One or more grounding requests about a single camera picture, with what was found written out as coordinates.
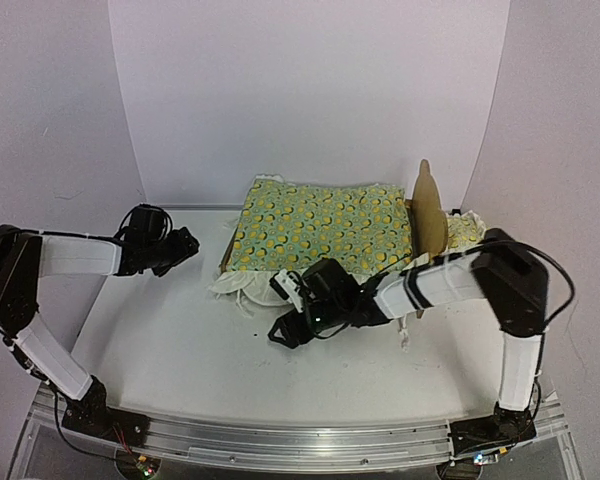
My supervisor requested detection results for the lemon print ruffled mattress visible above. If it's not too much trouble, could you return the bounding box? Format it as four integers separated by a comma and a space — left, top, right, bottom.
207, 174, 416, 351

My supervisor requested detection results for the wooden pet bed frame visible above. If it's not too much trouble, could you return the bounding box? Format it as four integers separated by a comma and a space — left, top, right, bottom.
210, 161, 448, 307

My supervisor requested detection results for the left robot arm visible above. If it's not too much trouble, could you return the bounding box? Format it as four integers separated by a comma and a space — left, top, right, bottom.
0, 204, 200, 401

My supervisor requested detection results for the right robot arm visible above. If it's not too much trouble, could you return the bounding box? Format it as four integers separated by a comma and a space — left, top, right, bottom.
268, 228, 576, 412

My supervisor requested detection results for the small lemon print pillow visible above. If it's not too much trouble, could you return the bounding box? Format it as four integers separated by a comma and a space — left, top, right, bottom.
446, 211, 488, 252

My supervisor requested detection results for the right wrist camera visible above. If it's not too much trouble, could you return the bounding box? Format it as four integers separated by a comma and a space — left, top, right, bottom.
269, 269, 304, 312

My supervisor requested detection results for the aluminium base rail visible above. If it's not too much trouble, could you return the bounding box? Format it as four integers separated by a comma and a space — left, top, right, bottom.
8, 386, 583, 479

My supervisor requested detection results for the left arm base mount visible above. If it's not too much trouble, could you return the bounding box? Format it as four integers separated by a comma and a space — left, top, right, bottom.
61, 376, 150, 448

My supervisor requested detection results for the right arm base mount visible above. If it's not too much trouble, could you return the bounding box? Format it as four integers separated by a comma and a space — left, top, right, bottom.
448, 404, 536, 460

